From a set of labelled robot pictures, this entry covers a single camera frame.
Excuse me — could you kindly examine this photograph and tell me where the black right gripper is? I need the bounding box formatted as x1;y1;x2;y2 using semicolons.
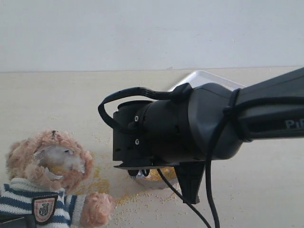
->
113;100;204;204

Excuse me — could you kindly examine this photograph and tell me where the brown teddy bear striped sweater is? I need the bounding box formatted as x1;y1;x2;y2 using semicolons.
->
0;130;114;228

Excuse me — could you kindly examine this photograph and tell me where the steel bowl of millet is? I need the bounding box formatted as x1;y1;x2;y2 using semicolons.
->
135;167;178;190

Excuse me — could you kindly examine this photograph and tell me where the white rectangular plastic tray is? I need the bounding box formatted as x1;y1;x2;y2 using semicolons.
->
168;70;245;92

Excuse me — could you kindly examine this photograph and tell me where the black camera cable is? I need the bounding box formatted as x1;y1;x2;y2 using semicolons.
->
97;86;240;228

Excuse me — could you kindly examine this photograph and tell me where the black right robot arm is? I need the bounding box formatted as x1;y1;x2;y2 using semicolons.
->
111;68;304;204

